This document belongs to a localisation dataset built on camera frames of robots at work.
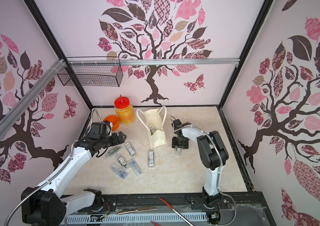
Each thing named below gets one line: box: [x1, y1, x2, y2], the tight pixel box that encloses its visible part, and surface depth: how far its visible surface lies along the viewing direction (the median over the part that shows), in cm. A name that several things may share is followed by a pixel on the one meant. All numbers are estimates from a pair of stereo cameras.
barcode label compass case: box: [124, 141, 138, 158], surface depth 94 cm
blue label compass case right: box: [128, 159, 143, 178], surface depth 87 cm
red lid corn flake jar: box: [113, 94, 136, 125], surface depth 102 cm
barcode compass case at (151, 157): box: [147, 147, 156, 169], surface depth 91 cm
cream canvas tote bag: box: [136, 106, 168, 148], surface depth 97 cm
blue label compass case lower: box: [109, 162, 129, 180], surface depth 86 cm
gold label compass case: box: [117, 155, 128, 170], surface depth 89 cm
